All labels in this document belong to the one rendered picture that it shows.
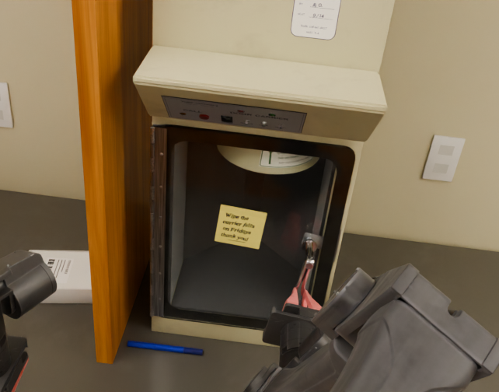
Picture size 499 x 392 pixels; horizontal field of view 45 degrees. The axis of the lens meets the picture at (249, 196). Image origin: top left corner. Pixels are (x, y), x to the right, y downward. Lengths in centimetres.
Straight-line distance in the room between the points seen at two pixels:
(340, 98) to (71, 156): 90
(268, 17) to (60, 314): 71
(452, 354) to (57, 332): 94
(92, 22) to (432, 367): 59
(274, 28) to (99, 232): 40
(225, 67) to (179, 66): 6
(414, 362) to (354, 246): 112
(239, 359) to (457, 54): 76
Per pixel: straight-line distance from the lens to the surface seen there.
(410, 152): 145
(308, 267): 98
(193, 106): 83
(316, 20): 85
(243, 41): 87
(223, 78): 79
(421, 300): 38
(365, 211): 152
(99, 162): 89
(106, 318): 108
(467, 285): 147
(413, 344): 37
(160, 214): 101
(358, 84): 83
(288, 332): 92
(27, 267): 80
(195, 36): 87
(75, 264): 131
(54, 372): 116
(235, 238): 102
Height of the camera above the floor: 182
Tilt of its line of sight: 34 degrees down
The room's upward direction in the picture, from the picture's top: 6 degrees clockwise
